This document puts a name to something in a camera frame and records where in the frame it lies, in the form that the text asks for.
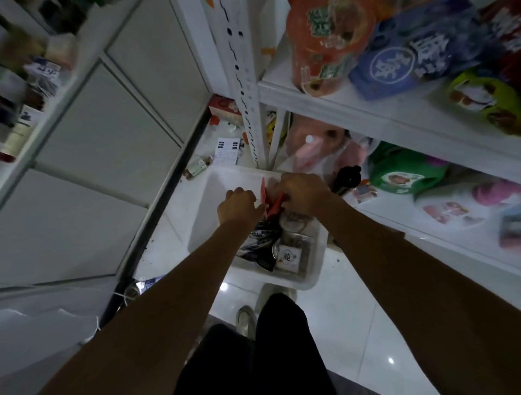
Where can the person's left hand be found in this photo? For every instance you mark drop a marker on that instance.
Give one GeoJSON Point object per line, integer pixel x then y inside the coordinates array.
{"type": "Point", "coordinates": [238, 207]}

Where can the person's right hand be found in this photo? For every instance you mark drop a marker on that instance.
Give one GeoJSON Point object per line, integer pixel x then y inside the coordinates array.
{"type": "Point", "coordinates": [307, 195]}

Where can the person's right fingers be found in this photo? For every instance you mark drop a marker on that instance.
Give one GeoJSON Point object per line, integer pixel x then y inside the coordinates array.
{"type": "Point", "coordinates": [281, 188]}

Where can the person's left fingers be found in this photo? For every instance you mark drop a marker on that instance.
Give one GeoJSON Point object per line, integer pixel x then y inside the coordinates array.
{"type": "Point", "coordinates": [254, 201]}

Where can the red snack packet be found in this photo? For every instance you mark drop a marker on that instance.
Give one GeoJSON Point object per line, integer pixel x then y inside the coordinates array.
{"type": "Point", "coordinates": [273, 207]}

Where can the person's left forearm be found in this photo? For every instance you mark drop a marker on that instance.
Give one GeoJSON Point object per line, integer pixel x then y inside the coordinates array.
{"type": "Point", "coordinates": [163, 317]}

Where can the person's right forearm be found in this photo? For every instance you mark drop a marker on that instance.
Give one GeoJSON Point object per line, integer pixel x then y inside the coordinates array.
{"type": "Point", "coordinates": [415, 293]}

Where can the black snack packets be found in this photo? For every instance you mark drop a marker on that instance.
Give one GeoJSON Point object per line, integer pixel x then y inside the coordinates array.
{"type": "Point", "coordinates": [258, 244]}

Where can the white plastic bin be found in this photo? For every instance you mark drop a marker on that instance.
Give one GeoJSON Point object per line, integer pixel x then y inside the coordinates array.
{"type": "Point", "coordinates": [211, 211]}

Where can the pink plastic bag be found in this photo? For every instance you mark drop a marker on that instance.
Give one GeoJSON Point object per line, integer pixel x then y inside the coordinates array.
{"type": "Point", "coordinates": [313, 146]}

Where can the white paper with black marks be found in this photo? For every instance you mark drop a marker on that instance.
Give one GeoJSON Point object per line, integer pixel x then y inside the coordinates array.
{"type": "Point", "coordinates": [227, 151]}

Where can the black bottle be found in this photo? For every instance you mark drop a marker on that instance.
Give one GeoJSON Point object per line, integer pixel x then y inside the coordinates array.
{"type": "Point", "coordinates": [346, 180]}

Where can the clear packet with white label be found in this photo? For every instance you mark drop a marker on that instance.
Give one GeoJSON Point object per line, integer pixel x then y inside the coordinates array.
{"type": "Point", "coordinates": [294, 254]}

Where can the small pink print packet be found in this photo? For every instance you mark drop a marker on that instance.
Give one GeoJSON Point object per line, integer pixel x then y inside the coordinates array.
{"type": "Point", "coordinates": [363, 192]}

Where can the person's light shoe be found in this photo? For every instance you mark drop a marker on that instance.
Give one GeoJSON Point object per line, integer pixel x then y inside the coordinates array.
{"type": "Point", "coordinates": [274, 293]}
{"type": "Point", "coordinates": [245, 321]}

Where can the red and white box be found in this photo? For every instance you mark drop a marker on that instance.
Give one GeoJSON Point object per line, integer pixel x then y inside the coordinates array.
{"type": "Point", "coordinates": [224, 109]}

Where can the green snack bag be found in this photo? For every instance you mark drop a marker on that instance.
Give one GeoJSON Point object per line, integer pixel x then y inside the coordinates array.
{"type": "Point", "coordinates": [403, 173]}

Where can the white metal shelf unit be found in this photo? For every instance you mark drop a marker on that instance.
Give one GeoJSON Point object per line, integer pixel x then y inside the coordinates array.
{"type": "Point", "coordinates": [407, 118]}

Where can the orange snack bag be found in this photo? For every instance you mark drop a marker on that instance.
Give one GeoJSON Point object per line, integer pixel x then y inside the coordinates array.
{"type": "Point", "coordinates": [325, 44]}

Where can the person's black trousers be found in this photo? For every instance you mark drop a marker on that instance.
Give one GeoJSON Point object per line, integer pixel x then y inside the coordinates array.
{"type": "Point", "coordinates": [260, 358]}

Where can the white panel cabinet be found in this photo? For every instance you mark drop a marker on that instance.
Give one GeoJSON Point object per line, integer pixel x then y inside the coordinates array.
{"type": "Point", "coordinates": [101, 154]}

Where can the white bag with pink print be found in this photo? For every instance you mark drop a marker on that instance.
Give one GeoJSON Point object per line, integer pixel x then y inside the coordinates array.
{"type": "Point", "coordinates": [447, 211]}

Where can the blue snack bag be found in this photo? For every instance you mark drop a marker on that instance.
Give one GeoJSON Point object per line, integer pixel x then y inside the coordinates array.
{"type": "Point", "coordinates": [411, 53]}

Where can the pink round packet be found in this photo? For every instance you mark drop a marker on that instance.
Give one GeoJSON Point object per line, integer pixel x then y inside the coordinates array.
{"type": "Point", "coordinates": [494, 192]}

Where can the yellow-green snack bag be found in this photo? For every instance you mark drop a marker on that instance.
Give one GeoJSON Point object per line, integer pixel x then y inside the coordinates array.
{"type": "Point", "coordinates": [484, 99]}

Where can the white plastic bag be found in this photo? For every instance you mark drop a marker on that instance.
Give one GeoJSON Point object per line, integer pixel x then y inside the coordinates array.
{"type": "Point", "coordinates": [44, 325]}

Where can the row of blurred shelf goods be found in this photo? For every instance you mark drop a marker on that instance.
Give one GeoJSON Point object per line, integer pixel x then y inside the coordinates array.
{"type": "Point", "coordinates": [28, 77]}

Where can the red snack bag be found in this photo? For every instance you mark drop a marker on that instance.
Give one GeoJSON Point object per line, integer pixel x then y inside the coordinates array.
{"type": "Point", "coordinates": [504, 36]}

